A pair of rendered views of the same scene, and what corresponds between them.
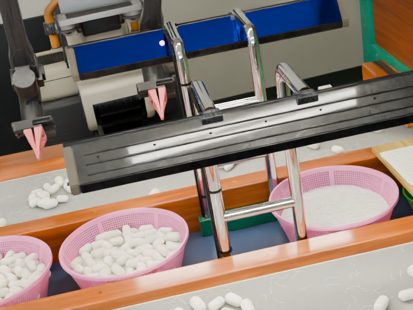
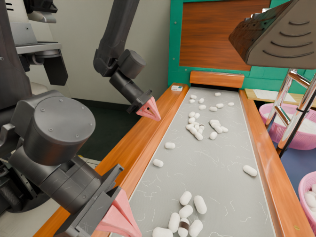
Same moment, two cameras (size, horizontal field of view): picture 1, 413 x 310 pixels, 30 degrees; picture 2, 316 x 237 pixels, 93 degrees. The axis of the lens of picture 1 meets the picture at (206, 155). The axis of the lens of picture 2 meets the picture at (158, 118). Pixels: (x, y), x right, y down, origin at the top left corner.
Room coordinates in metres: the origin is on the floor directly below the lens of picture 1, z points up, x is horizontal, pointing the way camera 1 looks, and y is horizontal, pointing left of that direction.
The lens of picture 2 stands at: (1.69, 0.50, 1.08)
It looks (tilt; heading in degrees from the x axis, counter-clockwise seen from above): 30 degrees down; 295
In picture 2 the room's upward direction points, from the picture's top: straight up
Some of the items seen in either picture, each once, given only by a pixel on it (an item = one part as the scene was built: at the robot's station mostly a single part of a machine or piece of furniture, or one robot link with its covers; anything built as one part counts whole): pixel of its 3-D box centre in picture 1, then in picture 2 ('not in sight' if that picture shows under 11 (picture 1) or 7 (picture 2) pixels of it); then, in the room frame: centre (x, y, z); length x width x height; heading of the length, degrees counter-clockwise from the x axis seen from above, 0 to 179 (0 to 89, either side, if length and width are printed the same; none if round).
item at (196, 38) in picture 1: (208, 34); (250, 31); (1.66, -0.05, 1.08); 0.62 x 0.08 x 0.07; 95
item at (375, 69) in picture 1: (394, 90); (215, 78); (1.76, -0.48, 0.83); 0.30 x 0.06 x 0.07; 5
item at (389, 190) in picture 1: (334, 214); (291, 125); (1.39, -0.24, 0.72); 0.27 x 0.27 x 0.10
